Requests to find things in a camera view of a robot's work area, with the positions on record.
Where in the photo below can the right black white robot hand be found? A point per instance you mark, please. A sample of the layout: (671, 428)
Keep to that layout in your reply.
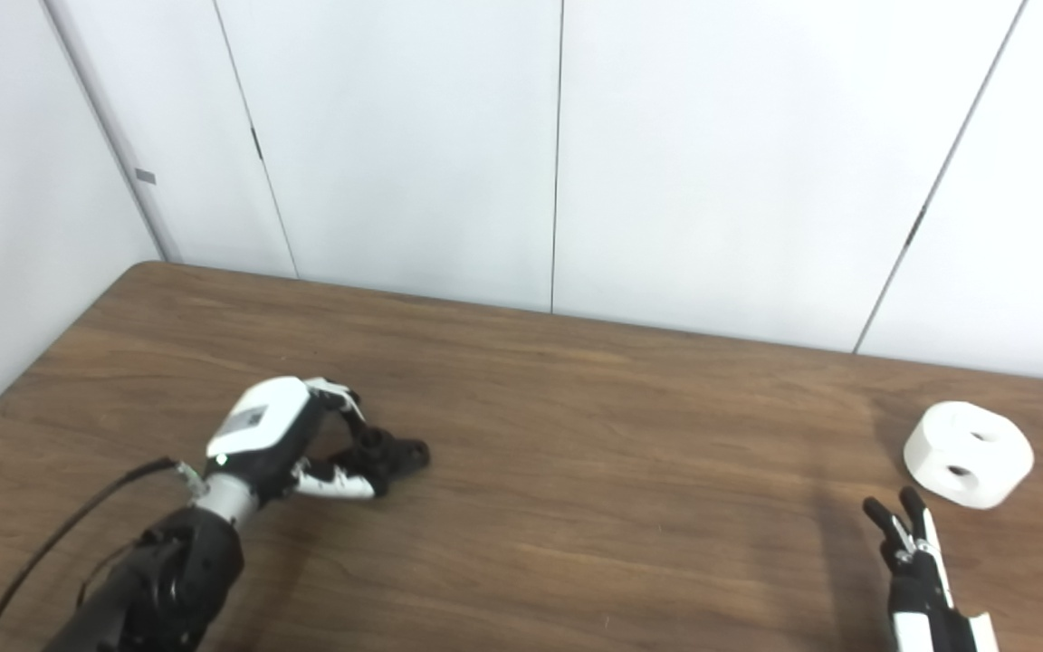
(920, 589)

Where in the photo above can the small grey wall tag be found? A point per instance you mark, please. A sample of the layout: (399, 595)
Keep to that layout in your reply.
(145, 176)

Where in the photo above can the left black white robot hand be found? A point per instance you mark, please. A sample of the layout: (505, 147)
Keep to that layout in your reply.
(259, 430)

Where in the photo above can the round white piece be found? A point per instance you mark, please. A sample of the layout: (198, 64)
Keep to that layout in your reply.
(933, 435)

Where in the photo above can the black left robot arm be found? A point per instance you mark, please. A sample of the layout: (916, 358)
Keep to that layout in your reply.
(150, 580)

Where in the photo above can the black flanged holder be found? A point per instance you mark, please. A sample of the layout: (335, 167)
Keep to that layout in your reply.
(395, 455)

